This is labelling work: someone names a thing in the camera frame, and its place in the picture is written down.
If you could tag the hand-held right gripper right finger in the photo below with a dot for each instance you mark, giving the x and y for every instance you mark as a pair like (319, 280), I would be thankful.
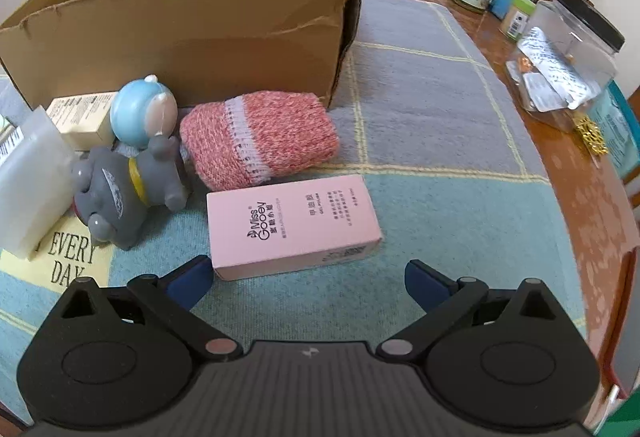
(425, 284)

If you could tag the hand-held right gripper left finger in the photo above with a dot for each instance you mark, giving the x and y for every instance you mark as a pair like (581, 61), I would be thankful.
(192, 279)

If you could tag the pink box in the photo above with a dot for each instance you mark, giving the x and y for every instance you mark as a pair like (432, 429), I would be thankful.
(280, 227)

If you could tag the grey toy figure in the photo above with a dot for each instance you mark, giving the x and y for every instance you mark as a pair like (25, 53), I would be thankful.
(110, 187)

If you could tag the pink knit sock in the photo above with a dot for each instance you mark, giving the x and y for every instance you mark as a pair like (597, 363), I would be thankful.
(270, 127)

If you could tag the blue and white toy figure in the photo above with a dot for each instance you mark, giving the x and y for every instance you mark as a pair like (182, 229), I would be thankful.
(135, 109)

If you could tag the translucent white plastic bottle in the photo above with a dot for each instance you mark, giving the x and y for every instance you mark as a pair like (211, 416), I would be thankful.
(30, 197)

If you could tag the small cream box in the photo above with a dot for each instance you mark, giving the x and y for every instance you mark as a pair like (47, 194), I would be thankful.
(80, 117)

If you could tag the brown cardboard box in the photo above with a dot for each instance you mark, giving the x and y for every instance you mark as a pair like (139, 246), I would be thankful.
(200, 32)

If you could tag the blue checked towel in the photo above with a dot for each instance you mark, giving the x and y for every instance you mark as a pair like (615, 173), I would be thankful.
(440, 117)

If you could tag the green bag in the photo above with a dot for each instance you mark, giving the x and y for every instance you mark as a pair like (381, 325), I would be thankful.
(622, 417)

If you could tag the teal packet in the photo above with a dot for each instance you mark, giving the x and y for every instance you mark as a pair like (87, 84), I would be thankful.
(620, 127)

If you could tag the pile of silver blister packs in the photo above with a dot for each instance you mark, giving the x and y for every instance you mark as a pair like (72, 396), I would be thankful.
(550, 62)

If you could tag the green-lidded jar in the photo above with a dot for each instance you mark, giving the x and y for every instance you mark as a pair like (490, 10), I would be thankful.
(517, 17)

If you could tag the large clear black-lidded jar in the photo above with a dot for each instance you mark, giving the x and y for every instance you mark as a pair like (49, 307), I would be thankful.
(585, 27)

